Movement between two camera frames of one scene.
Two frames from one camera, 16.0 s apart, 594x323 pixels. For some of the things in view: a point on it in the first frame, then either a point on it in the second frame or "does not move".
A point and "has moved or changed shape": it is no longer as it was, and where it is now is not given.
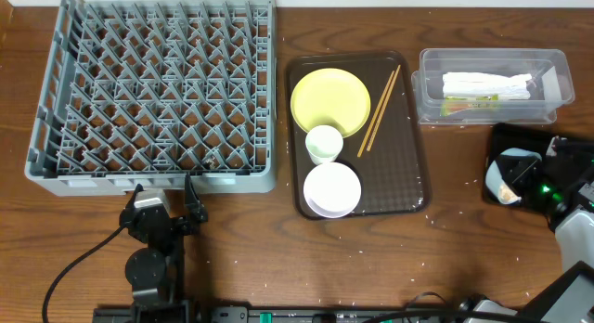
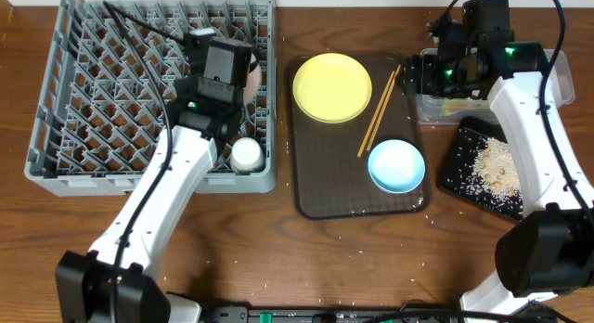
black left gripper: (174, 224) to (251, 65)
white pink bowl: (332, 189) to (252, 88)
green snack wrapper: (450, 105) does not move
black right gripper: (517, 179) to (428, 66)
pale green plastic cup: (324, 143) to (246, 156)
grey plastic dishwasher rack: (139, 90) does not move
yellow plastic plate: (330, 96) has moved or changed shape
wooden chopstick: (382, 97) does not move
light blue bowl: (496, 181) to (396, 166)
